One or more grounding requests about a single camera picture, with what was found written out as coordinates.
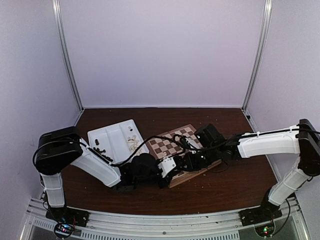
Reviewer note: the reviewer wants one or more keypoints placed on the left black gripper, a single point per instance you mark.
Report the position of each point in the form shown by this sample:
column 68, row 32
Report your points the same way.
column 169, row 177

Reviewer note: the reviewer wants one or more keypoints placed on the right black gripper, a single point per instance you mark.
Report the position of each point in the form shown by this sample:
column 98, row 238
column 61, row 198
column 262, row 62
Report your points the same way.
column 191, row 166

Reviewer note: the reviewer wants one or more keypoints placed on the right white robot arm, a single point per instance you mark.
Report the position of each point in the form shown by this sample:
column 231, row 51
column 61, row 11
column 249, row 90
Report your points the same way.
column 301, row 139

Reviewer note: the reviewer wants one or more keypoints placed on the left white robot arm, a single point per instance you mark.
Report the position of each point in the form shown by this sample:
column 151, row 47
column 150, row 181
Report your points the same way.
column 61, row 148

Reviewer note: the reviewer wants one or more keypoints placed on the wooden chess board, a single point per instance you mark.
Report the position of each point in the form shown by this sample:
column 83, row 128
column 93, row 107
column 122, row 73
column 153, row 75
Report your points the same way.
column 157, row 146

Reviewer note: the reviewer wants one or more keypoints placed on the pile of white chess pieces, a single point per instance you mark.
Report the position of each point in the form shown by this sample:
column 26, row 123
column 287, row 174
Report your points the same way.
column 133, row 143

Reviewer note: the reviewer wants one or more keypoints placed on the pile of dark chess pieces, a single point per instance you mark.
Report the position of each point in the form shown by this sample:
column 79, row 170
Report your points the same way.
column 102, row 152

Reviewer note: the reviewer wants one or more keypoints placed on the right control circuit board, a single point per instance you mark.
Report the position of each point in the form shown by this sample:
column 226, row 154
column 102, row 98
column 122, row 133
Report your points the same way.
column 264, row 230

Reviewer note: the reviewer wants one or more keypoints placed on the control circuit board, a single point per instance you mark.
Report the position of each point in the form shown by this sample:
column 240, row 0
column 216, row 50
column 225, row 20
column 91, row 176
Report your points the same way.
column 264, row 230
column 62, row 230

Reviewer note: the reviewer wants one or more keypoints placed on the left control circuit board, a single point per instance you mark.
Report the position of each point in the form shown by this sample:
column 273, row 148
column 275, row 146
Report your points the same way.
column 62, row 230

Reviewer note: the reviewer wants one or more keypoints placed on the white plastic divided tray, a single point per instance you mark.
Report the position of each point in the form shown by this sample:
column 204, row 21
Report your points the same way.
column 113, row 138

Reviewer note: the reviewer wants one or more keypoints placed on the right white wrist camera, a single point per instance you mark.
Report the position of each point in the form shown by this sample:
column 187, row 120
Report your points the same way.
column 192, row 143

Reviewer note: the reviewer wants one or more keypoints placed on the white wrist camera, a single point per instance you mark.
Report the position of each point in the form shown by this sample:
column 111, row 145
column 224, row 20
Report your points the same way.
column 192, row 143
column 166, row 166

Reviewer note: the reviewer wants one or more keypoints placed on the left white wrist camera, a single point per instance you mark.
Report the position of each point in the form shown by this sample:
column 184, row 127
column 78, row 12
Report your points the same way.
column 166, row 166

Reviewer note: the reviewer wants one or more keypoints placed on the aluminium front rail frame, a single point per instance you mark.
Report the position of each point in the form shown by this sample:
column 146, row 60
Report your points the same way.
column 225, row 225

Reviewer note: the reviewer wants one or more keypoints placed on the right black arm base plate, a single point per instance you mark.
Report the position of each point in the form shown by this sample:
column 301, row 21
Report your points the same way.
column 260, row 214

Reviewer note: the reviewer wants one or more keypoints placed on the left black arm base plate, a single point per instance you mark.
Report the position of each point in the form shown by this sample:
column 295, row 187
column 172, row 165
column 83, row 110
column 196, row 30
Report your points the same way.
column 67, row 215

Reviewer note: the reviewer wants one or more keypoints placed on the right aluminium corner post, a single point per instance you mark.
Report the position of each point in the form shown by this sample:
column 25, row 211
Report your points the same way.
column 264, row 30

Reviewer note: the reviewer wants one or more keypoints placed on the aluminium corner post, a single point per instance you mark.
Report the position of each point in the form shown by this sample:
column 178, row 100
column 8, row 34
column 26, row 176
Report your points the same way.
column 264, row 30
column 65, row 53

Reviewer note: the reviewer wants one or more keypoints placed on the left aluminium corner post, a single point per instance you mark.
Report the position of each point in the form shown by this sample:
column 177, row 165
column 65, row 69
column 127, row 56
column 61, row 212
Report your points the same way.
column 65, row 53

